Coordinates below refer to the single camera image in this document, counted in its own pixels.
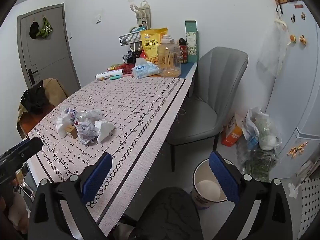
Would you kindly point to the orange long fridge magnet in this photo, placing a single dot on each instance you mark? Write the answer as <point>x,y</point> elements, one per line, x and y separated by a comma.
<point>297,149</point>

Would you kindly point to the white printed tube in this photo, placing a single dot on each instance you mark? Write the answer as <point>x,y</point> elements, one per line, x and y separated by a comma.
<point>110,75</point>

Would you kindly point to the red snack packet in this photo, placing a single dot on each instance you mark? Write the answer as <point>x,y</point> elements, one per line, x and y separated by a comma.
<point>116,67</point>

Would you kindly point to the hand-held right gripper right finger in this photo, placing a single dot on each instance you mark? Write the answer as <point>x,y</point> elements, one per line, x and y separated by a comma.
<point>223,177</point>

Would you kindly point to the white light switch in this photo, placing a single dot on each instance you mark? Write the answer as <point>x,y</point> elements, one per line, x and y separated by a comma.
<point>98,18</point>

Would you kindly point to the grey upholstered chair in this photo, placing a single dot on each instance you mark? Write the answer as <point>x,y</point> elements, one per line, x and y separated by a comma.
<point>220,70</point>

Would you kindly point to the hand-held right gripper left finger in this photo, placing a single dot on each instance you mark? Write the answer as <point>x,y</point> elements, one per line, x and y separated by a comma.
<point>97,177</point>

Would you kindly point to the clear hanging plastic bag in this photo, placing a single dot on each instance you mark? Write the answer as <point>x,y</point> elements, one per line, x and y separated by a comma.
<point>271,55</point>

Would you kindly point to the clear plastic wrap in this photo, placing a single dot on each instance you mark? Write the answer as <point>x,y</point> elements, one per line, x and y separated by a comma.
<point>88,115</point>

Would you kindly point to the orange figure fridge magnet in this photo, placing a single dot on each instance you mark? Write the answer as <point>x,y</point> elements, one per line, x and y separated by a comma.
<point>303,40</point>

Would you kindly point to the blue tissue pack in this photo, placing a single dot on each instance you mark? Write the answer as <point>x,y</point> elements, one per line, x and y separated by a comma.
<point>145,71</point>

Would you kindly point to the black garment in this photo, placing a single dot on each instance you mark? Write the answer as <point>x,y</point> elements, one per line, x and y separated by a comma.
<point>33,97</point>

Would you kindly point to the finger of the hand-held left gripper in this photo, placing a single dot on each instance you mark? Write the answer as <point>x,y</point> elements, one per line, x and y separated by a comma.
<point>25,146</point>
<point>8,171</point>

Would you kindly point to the black hanging hat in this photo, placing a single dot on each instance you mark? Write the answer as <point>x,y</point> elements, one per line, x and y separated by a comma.
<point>34,30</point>

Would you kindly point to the orange cardboard box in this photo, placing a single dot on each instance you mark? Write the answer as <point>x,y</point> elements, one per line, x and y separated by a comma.
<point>231,136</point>

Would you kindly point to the teal marker pen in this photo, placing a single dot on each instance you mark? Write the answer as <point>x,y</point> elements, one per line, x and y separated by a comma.
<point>120,77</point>

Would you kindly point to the white tissue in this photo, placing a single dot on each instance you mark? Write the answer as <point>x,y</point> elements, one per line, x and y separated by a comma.
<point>103,130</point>
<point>61,128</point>

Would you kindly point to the blue red plastic wrapper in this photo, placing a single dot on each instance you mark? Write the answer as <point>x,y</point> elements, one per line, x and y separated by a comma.
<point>68,111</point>

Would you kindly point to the grey door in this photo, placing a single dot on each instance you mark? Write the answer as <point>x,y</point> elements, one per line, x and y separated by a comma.
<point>50,55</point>

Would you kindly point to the green floral hanging bag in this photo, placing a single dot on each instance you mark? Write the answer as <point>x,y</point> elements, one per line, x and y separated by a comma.
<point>46,28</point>

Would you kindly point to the tall green box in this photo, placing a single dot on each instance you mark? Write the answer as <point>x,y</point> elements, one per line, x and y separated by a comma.
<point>192,42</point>

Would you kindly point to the burger fridge magnet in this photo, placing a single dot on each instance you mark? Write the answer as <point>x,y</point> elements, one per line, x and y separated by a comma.
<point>293,38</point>

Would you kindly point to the person's dark trouser leg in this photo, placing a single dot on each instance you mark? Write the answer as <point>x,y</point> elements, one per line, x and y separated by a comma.
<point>165,215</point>

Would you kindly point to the printed foil wrapper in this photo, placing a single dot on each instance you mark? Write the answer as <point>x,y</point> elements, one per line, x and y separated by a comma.
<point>86,133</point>

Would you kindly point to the white refrigerator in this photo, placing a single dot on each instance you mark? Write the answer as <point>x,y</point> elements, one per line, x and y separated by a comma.
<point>300,85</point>

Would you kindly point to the brown chair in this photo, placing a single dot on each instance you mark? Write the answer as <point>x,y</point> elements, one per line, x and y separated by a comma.
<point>32,122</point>

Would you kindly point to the pink patterned tablecloth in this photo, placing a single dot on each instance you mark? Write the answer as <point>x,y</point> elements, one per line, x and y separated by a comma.
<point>120,110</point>

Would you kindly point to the yellow snack bag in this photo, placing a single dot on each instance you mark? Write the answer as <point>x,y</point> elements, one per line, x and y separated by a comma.
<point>150,42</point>

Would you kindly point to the small brown cardboard box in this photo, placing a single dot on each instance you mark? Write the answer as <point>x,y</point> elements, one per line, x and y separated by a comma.
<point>71,131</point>

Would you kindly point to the clear plastic water jug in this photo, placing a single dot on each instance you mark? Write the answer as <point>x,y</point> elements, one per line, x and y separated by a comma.
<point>170,60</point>

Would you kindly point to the white plastic bag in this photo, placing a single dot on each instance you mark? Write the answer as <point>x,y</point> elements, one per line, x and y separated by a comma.
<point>265,130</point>

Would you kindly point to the white round waste bin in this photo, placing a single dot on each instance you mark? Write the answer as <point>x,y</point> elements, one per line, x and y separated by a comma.
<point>207,190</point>

